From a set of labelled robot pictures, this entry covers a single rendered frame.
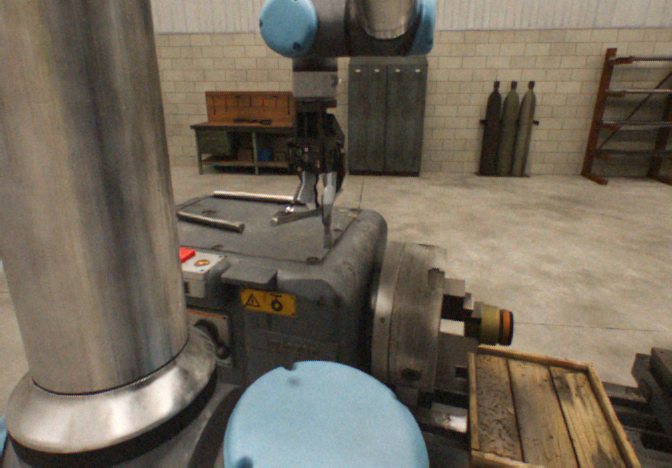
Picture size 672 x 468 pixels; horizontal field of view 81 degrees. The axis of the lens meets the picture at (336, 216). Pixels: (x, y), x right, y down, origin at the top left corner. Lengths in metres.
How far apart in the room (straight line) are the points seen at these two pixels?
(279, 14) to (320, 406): 0.44
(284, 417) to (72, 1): 0.23
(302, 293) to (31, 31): 0.56
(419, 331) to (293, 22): 0.56
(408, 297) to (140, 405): 0.59
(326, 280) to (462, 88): 6.91
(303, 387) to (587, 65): 7.95
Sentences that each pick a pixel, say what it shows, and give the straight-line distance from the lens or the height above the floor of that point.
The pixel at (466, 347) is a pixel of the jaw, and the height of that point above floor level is 1.04.
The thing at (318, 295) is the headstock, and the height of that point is 1.23.
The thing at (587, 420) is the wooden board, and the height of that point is 0.88.
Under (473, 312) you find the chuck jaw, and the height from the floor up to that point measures 1.13.
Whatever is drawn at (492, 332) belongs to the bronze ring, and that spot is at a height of 1.09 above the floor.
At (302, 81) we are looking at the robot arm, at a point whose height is 1.58.
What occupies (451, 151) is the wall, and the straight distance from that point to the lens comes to 7.56.
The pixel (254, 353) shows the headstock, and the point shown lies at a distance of 0.81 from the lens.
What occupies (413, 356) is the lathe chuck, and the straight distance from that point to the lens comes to 0.80.
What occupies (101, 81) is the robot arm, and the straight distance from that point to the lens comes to 0.21.
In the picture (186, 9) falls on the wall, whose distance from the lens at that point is 8.26.
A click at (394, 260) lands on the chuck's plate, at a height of 1.23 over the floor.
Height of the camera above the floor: 1.57
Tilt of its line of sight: 19 degrees down
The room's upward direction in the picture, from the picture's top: straight up
